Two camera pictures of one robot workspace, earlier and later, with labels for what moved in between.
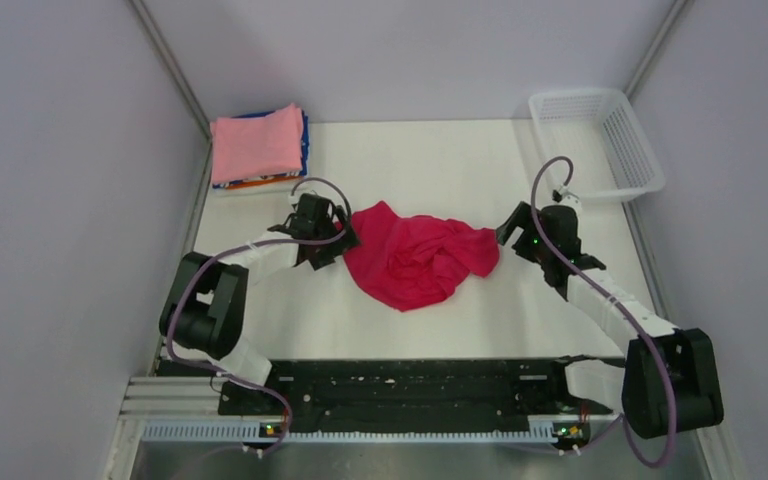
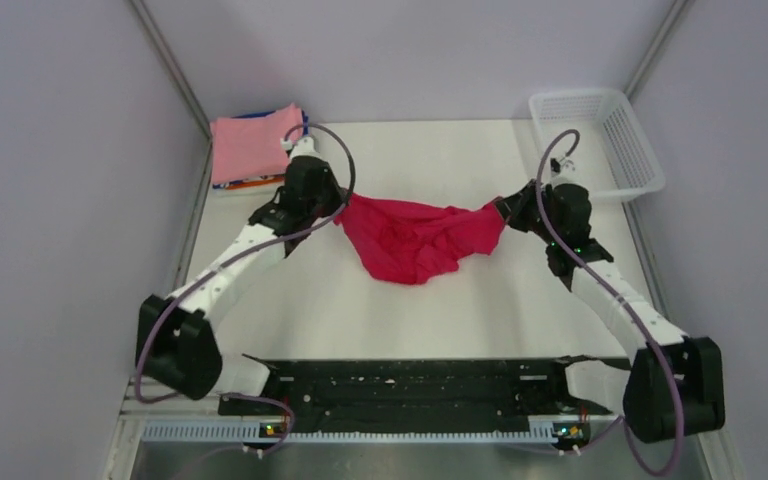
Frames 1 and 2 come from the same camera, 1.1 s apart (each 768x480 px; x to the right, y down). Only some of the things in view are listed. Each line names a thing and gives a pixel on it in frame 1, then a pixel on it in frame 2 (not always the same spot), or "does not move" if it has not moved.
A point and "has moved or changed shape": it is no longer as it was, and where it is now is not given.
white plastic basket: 600,133 does not move
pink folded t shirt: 257,146 does not move
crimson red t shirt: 417,262 has moved or changed shape
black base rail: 347,390 does not move
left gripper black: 339,247 -> 338,192
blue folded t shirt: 305,158 does not move
